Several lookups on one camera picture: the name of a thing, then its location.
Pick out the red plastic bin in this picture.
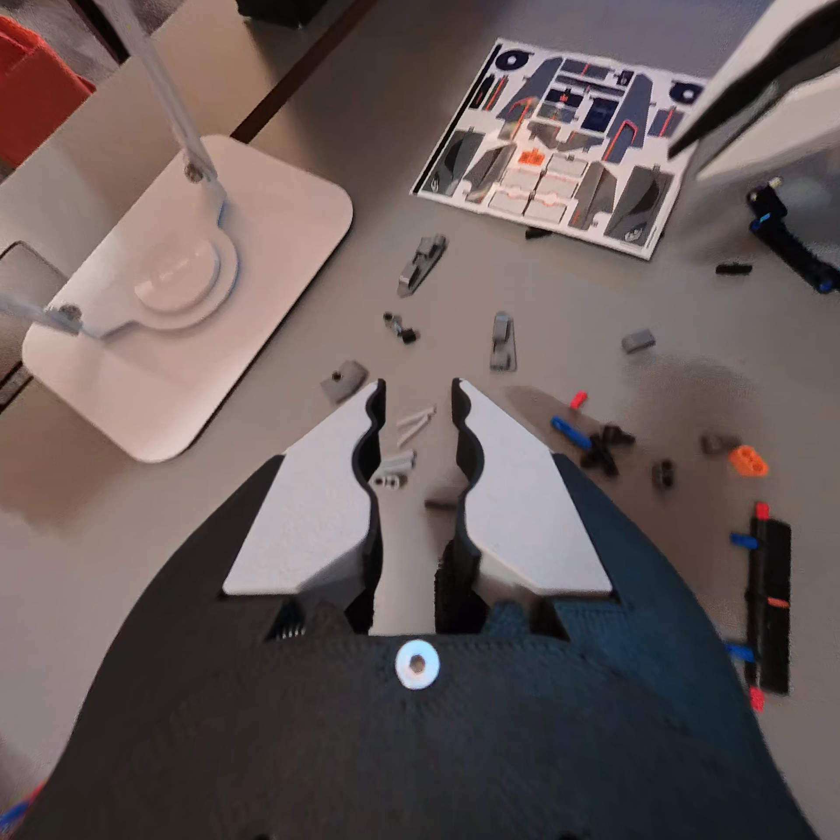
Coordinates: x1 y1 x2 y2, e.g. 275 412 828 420
0 16 97 170

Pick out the blue lego pin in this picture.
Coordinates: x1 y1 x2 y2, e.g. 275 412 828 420
551 416 593 450

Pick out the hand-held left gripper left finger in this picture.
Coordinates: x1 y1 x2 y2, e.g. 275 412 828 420
220 378 388 635

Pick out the lego sticker sheet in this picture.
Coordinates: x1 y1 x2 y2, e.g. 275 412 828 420
410 37 713 261

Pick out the black lego gear rack assembly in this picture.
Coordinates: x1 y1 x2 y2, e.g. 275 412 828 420
747 176 840 296

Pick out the grey curved lego piece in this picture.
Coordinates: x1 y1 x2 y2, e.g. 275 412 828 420
320 360 368 404

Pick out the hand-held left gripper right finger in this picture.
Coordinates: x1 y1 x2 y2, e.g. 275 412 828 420
433 377 614 635

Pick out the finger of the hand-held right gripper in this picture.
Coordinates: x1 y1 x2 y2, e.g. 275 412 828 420
667 0 840 160
694 66 840 188

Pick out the black lego beam assembly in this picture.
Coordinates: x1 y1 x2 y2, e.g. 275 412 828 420
725 502 793 713

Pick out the orange lego connector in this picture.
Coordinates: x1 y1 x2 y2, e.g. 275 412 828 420
728 445 770 479

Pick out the dark grey lego wedge panel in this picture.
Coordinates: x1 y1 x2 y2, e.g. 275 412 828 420
395 234 448 298
489 311 519 371

